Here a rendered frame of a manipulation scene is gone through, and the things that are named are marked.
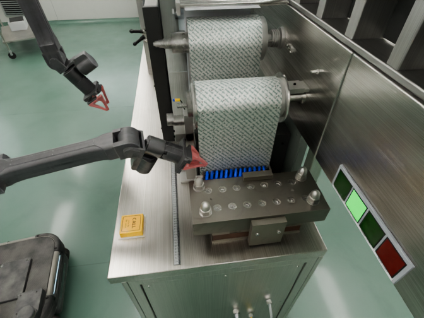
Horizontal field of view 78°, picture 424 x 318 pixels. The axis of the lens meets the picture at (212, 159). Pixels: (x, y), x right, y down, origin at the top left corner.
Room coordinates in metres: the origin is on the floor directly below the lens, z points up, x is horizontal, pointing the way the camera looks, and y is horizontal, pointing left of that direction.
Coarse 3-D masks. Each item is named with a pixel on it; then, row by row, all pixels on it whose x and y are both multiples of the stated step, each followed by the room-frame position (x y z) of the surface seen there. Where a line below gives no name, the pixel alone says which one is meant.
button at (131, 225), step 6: (126, 216) 0.50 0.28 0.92; (132, 216) 0.50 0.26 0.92; (138, 216) 0.50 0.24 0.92; (126, 222) 0.48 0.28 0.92; (132, 222) 0.48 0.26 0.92; (138, 222) 0.48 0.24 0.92; (120, 228) 0.46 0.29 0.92; (126, 228) 0.46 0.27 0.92; (132, 228) 0.46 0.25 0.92; (138, 228) 0.46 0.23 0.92; (120, 234) 0.44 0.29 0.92; (126, 234) 0.44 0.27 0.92; (132, 234) 0.44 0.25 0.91; (138, 234) 0.44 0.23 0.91
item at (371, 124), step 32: (288, 32) 0.90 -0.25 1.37; (320, 32) 0.71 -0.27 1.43; (288, 64) 0.85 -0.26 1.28; (320, 64) 0.66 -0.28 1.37; (352, 64) 0.54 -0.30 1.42; (320, 96) 0.62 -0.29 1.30; (352, 96) 0.50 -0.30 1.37; (384, 96) 0.42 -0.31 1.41; (320, 128) 0.57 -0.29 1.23; (352, 128) 0.46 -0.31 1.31; (384, 128) 0.39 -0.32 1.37; (416, 128) 0.34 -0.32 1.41; (320, 160) 0.53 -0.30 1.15; (352, 160) 0.42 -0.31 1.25; (384, 160) 0.35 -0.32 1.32; (416, 160) 0.31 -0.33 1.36; (384, 192) 0.32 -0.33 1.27; (416, 192) 0.27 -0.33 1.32; (416, 224) 0.24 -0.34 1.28; (416, 256) 0.21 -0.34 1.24; (416, 288) 0.17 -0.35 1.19
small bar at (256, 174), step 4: (244, 172) 0.58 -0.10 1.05; (248, 172) 0.58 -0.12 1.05; (252, 172) 0.58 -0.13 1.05; (256, 172) 0.58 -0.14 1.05; (260, 172) 0.58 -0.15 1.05; (264, 172) 0.58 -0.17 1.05; (268, 172) 0.58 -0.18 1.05; (244, 176) 0.57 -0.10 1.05; (248, 176) 0.57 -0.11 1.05; (252, 176) 0.57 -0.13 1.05; (256, 176) 0.57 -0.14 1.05; (260, 176) 0.57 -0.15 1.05; (264, 176) 0.57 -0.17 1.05; (268, 176) 0.57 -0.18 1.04; (272, 176) 0.57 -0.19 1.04; (244, 180) 0.56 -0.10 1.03; (248, 180) 0.56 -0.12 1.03
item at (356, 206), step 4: (352, 192) 0.37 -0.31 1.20; (352, 196) 0.37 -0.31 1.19; (356, 196) 0.36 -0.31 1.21; (348, 200) 0.37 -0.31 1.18; (352, 200) 0.36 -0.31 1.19; (356, 200) 0.35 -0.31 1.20; (360, 200) 0.35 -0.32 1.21; (348, 204) 0.37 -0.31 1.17; (352, 204) 0.36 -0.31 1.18; (356, 204) 0.35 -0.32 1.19; (360, 204) 0.34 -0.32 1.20; (352, 208) 0.35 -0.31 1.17; (356, 208) 0.34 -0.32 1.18; (360, 208) 0.34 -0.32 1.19; (364, 208) 0.33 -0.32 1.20; (352, 212) 0.35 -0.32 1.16; (356, 212) 0.34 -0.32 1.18; (360, 212) 0.33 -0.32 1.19; (356, 216) 0.33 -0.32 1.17; (360, 216) 0.33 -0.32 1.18; (356, 220) 0.33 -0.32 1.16
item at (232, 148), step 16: (240, 128) 0.62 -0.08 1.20; (256, 128) 0.63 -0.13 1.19; (272, 128) 0.63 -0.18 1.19; (208, 144) 0.61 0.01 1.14; (224, 144) 0.61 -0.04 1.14; (240, 144) 0.62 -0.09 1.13; (256, 144) 0.63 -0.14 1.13; (272, 144) 0.63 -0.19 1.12; (208, 160) 0.61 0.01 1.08; (224, 160) 0.61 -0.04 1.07; (240, 160) 0.62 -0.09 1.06; (256, 160) 0.63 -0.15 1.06
